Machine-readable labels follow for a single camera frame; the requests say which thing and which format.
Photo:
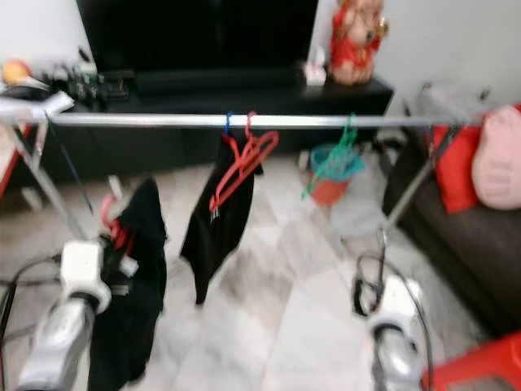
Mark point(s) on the red cushion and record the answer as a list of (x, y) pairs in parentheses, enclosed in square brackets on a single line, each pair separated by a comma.
[(456, 167)]

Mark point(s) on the orange plastic bucket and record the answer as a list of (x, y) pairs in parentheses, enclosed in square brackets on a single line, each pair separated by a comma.
[(326, 191)]

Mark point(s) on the black flat screen television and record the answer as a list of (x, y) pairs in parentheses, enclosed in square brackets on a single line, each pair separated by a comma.
[(195, 32)]

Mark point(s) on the white tissue box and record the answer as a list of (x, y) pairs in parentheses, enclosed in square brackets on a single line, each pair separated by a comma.
[(315, 72)]

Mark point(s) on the dark grey fabric sofa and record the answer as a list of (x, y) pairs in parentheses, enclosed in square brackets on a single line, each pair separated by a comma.
[(456, 228)]

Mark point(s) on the black television console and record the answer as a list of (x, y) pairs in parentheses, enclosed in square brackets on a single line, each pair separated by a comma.
[(195, 151)]

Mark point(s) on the pink cat face cushion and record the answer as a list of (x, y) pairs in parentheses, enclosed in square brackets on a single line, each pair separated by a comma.
[(501, 159)]

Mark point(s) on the black electronic gadget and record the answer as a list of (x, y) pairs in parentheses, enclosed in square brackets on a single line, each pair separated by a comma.
[(89, 84)]

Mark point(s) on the white paper stack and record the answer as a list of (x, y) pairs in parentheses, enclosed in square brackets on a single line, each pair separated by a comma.
[(37, 102)]

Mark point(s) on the black ribbed knit garment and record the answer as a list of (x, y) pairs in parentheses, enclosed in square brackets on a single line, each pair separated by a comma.
[(134, 301)]

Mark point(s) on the blue plastic hanger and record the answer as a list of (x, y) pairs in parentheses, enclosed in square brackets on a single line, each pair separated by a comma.
[(228, 124)]

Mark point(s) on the red plastic hanger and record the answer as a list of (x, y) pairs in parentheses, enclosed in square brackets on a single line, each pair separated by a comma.
[(118, 228), (240, 167)]

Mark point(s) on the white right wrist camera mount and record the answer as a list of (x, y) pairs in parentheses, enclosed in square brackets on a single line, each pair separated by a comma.
[(395, 301)]

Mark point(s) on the black long sleeve shirt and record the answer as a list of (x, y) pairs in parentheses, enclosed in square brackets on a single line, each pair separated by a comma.
[(220, 224)]

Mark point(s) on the green plastic hanger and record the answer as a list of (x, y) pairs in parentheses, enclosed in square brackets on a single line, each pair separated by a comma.
[(334, 163)]

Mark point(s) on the teal plastic bin liner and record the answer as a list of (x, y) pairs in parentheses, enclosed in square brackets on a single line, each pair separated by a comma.
[(321, 156)]

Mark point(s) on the red plastic stool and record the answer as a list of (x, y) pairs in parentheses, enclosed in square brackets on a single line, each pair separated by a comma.
[(476, 362)]

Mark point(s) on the red robed figurine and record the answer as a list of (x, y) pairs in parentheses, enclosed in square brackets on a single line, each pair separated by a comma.
[(356, 41)]

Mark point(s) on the orange round plush toy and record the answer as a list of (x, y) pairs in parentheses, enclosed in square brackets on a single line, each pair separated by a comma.
[(15, 72)]

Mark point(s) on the silver metal clothes rack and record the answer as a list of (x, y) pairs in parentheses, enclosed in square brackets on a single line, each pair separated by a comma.
[(171, 120)]

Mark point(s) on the black soundbar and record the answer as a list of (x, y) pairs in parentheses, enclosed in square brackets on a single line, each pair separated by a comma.
[(216, 81)]

